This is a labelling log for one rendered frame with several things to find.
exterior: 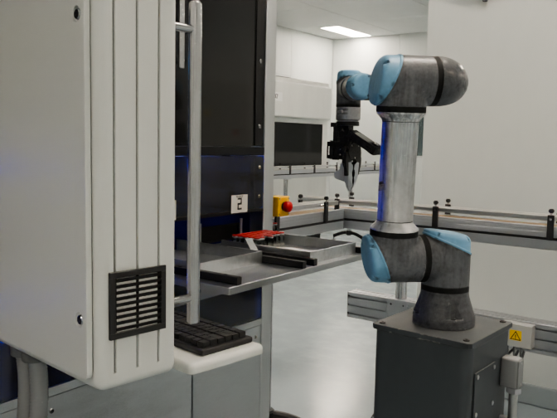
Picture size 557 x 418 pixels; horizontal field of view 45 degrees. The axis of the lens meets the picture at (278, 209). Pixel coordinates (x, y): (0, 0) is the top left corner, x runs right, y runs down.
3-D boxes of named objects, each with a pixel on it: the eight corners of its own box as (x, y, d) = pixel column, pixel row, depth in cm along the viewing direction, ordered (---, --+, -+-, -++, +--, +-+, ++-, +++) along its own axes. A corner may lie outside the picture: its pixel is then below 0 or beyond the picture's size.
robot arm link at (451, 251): (478, 288, 160) (481, 232, 159) (425, 289, 158) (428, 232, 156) (457, 278, 172) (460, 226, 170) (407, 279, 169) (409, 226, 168)
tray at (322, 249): (220, 250, 212) (220, 240, 212) (270, 241, 233) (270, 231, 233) (309, 264, 192) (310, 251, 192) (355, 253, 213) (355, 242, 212)
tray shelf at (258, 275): (99, 269, 187) (99, 263, 187) (253, 242, 244) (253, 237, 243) (229, 295, 159) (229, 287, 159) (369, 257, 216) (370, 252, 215)
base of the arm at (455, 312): (484, 322, 167) (486, 283, 166) (458, 334, 155) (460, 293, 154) (429, 311, 176) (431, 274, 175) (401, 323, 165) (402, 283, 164)
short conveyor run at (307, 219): (252, 246, 246) (253, 204, 244) (220, 242, 255) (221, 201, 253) (346, 229, 301) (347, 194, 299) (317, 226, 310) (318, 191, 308)
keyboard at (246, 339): (93, 317, 158) (93, 307, 158) (142, 307, 169) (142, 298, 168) (202, 357, 131) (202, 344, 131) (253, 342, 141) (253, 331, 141)
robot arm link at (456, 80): (491, 55, 152) (414, 70, 200) (445, 54, 150) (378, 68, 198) (487, 107, 153) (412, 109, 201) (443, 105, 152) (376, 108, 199)
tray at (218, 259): (113, 260, 191) (113, 248, 191) (176, 250, 212) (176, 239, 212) (200, 276, 171) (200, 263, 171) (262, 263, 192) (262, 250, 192)
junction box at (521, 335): (499, 343, 262) (500, 321, 261) (503, 341, 266) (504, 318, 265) (530, 350, 255) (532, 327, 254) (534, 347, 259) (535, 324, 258)
